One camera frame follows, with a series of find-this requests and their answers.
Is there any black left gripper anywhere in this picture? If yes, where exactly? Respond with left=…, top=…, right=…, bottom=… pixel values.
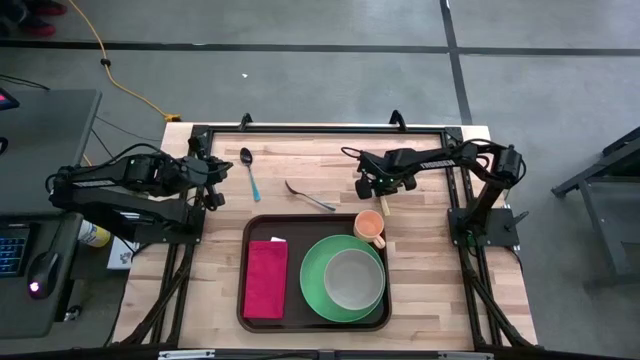
left=171, top=155, right=235, bottom=192

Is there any spoon with blue handle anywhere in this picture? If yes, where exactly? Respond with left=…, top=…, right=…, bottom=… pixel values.
left=238, top=146, right=263, bottom=204

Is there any orange mug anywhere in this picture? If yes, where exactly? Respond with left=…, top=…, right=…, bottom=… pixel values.
left=352, top=209, right=388, bottom=251

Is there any grey bowl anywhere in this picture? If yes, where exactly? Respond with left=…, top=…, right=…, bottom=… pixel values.
left=323, top=247, right=386, bottom=312

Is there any red cloth napkin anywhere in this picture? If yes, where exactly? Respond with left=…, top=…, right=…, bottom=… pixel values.
left=242, top=236, right=290, bottom=321

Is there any green plate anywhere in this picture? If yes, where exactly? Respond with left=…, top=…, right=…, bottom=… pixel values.
left=298, top=233, right=388, bottom=324

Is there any dark brown tray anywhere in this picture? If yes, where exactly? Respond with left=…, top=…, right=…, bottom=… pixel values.
left=236, top=213, right=393, bottom=335

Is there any white printed box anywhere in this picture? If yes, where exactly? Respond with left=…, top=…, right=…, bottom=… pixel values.
left=105, top=235, right=137, bottom=272

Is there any yellow lidded canister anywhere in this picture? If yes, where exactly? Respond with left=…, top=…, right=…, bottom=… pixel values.
left=76, top=219, right=113, bottom=249

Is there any grey side desk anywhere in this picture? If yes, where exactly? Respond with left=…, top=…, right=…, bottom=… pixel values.
left=0, top=88, right=104, bottom=340

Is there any black computer mouse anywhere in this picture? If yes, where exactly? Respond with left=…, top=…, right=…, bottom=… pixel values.
left=26, top=250, right=61, bottom=301

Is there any grey metal cart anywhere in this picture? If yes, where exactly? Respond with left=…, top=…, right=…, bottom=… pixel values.
left=550, top=126, right=640, bottom=292

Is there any backlit keyboard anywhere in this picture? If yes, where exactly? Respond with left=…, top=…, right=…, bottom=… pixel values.
left=0, top=223, right=32, bottom=280

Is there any person's foot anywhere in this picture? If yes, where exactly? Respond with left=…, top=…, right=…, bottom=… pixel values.
left=16, top=13, right=58, bottom=38
left=27, top=0, right=69, bottom=17

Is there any black aluminium table frame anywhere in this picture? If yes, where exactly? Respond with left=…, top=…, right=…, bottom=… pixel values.
left=112, top=122, right=539, bottom=352

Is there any yellow cable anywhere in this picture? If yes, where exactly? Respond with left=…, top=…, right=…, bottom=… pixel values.
left=66, top=0, right=183, bottom=124

